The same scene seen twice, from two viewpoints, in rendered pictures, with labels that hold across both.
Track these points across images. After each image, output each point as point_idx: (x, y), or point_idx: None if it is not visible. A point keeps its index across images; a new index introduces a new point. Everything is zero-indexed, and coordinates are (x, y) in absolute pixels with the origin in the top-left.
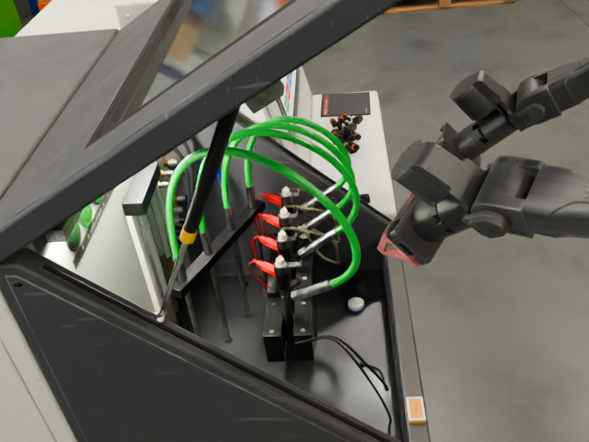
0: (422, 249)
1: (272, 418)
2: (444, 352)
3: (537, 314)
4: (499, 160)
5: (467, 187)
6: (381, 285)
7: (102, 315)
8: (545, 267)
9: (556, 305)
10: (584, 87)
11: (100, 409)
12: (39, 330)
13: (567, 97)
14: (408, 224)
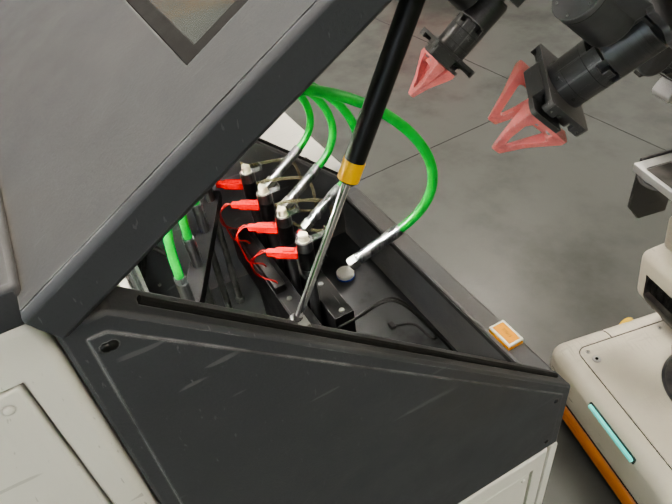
0: (576, 116)
1: (436, 397)
2: None
3: (426, 247)
4: None
5: (660, 3)
6: (355, 246)
7: (244, 343)
8: (410, 205)
9: (436, 234)
10: None
11: (231, 492)
12: (144, 412)
13: None
14: (555, 92)
